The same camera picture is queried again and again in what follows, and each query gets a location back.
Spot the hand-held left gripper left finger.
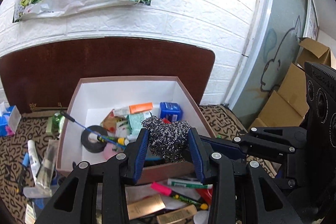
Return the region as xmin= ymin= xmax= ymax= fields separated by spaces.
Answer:
xmin=38 ymin=128 xmax=150 ymax=224

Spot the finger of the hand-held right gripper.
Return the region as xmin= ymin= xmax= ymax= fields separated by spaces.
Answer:
xmin=199 ymin=127 xmax=307 ymax=161
xmin=259 ymin=155 xmax=298 ymax=188

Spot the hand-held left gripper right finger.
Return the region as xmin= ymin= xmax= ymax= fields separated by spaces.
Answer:
xmin=187 ymin=127 xmax=302 ymax=224

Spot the steel wool scourer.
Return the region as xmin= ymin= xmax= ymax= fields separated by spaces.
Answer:
xmin=142 ymin=116 xmax=191 ymax=163

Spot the black tape roll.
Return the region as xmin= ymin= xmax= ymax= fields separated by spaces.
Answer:
xmin=81 ymin=125 xmax=109 ymax=153

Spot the white cardboard box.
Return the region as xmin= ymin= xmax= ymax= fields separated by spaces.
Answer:
xmin=56 ymin=76 xmax=217 ymax=185

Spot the green white marker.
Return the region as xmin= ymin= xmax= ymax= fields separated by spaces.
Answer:
xmin=167 ymin=178 xmax=213 ymax=189

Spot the pink soft pad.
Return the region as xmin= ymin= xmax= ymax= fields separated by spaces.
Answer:
xmin=102 ymin=144 xmax=118 ymax=160

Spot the green white tube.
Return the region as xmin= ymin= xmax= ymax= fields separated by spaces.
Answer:
xmin=127 ymin=112 xmax=153 ymax=135

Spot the red flat item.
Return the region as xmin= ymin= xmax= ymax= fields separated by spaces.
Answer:
xmin=196 ymin=189 xmax=213 ymax=205

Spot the brown snack packet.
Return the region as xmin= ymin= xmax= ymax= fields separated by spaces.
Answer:
xmin=100 ymin=116 xmax=129 ymax=133

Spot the pink cap highlighter pen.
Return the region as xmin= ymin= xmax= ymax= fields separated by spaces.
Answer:
xmin=150 ymin=181 xmax=210 ymax=211

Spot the orange white tube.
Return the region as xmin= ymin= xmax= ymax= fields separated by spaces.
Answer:
xmin=113 ymin=102 xmax=153 ymax=117

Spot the flattened cardboard box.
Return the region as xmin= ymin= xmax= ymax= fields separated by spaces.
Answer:
xmin=278 ymin=63 xmax=310 ymax=117
xmin=248 ymin=90 xmax=303 ymax=135

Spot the small blue box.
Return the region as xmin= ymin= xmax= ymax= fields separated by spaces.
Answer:
xmin=159 ymin=102 xmax=182 ymax=122

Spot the gold cosmetic box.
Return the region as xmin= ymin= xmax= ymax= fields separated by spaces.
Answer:
xmin=127 ymin=194 xmax=166 ymax=220
xmin=157 ymin=207 xmax=197 ymax=224

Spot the blue shaft screwdriver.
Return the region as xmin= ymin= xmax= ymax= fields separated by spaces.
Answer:
xmin=60 ymin=111 xmax=127 ymax=146

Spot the open cardboard box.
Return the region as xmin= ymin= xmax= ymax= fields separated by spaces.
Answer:
xmin=297 ymin=38 xmax=333 ymax=67

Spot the green bottle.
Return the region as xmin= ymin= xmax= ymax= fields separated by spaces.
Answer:
xmin=46 ymin=112 xmax=66 ymax=135

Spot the clear plastic packet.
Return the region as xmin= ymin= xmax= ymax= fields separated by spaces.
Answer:
xmin=35 ymin=140 xmax=59 ymax=197

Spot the dark brown wooden board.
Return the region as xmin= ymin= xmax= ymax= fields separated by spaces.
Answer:
xmin=0 ymin=38 xmax=216 ymax=114

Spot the letter patterned rug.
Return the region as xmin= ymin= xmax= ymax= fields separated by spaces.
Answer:
xmin=0 ymin=105 xmax=276 ymax=224

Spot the blue tissue box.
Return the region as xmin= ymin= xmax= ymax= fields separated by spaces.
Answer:
xmin=0 ymin=102 xmax=21 ymax=137

